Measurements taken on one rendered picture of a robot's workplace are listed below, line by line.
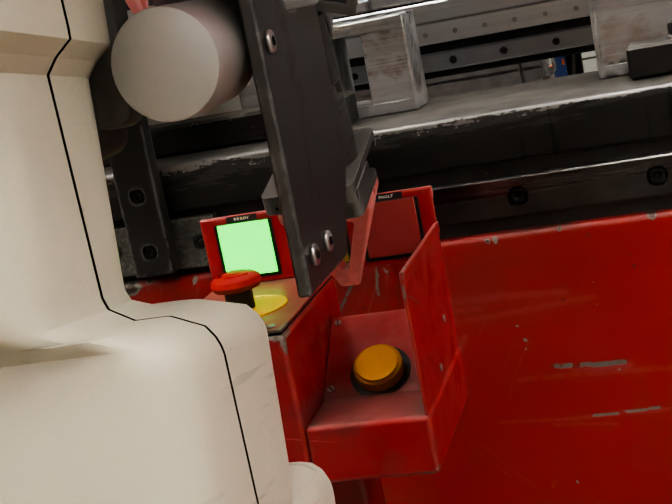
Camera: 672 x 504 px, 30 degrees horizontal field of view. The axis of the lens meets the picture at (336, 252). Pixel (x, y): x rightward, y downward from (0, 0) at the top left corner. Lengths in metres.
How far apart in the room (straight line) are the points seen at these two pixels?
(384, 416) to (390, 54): 0.45
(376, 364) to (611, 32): 0.43
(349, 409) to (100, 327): 0.49
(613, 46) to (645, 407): 0.34
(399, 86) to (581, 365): 0.32
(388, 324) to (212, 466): 0.55
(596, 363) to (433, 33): 0.50
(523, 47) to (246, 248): 0.54
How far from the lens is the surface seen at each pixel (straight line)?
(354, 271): 0.91
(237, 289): 0.95
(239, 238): 1.05
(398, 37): 1.24
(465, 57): 1.48
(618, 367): 1.16
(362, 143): 0.89
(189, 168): 1.19
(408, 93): 1.24
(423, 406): 0.91
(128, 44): 0.49
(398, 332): 0.98
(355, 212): 0.84
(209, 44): 0.48
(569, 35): 1.47
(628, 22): 1.21
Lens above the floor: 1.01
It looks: 12 degrees down
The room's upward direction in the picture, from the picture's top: 11 degrees counter-clockwise
